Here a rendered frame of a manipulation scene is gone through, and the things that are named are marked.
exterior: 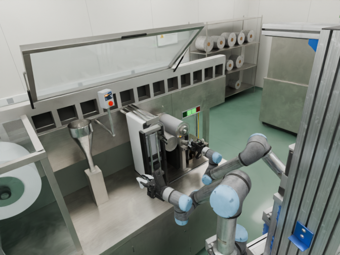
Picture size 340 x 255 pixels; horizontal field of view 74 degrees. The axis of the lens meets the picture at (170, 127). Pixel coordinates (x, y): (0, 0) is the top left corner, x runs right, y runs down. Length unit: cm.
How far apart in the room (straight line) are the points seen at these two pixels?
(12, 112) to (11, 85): 235
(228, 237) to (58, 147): 123
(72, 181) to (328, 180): 161
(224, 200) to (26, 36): 350
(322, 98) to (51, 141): 153
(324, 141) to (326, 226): 33
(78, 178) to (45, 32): 256
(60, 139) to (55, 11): 258
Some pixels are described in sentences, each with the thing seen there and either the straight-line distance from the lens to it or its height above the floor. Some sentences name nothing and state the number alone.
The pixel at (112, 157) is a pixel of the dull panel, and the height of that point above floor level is 106.
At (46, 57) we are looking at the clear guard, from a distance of 129.
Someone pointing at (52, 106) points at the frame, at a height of 160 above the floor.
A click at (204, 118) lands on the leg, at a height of 92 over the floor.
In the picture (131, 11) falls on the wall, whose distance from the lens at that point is 445.
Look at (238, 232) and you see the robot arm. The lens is 136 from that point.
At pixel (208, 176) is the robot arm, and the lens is 166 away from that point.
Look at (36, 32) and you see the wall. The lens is 394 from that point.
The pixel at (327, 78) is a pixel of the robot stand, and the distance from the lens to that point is 88.
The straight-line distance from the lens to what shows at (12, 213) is 127.
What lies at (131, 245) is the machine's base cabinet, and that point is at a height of 75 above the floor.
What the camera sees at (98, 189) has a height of 104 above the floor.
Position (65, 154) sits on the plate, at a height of 124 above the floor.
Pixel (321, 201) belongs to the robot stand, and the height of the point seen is 144.
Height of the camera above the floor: 211
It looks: 28 degrees down
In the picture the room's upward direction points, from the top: 4 degrees counter-clockwise
